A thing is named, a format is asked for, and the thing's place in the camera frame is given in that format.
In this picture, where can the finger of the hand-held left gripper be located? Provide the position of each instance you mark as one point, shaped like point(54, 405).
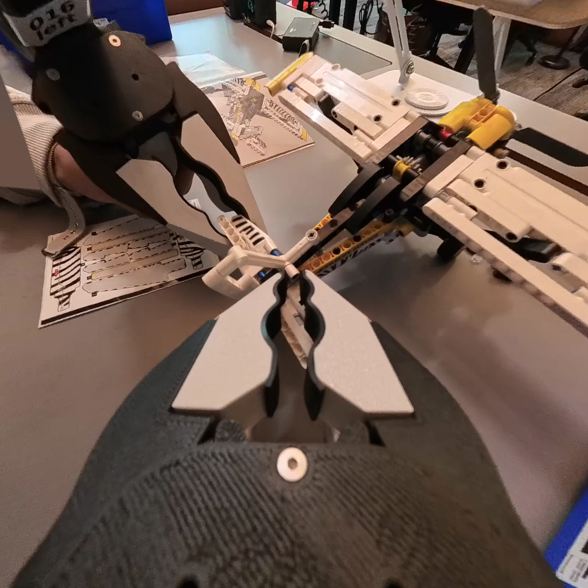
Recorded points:
point(234, 183)
point(170, 197)

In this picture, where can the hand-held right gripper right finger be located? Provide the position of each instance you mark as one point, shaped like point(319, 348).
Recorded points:
point(358, 367)

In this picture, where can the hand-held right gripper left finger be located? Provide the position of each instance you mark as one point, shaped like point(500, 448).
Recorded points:
point(225, 363)

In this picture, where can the white yellow lego plane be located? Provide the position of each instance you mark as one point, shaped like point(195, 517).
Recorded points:
point(482, 202)

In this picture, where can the person's left forearm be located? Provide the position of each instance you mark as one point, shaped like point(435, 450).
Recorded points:
point(32, 128)

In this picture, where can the lego instruction booklet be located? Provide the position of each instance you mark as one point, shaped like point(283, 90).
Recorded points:
point(257, 119)

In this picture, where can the person's left hand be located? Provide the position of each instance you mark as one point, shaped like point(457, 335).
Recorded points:
point(73, 174)

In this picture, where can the plain blue storage bin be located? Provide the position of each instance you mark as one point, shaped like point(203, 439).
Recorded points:
point(138, 18)

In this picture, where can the zebra striped sticker sheet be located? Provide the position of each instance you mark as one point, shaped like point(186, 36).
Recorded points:
point(115, 266)

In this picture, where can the black electronic device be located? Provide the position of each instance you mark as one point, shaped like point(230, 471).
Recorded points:
point(248, 9)

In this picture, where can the black power adapter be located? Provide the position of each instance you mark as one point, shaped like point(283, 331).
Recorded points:
point(298, 32)

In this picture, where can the silver laptop stand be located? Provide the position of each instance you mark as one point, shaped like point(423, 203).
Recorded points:
point(403, 55)

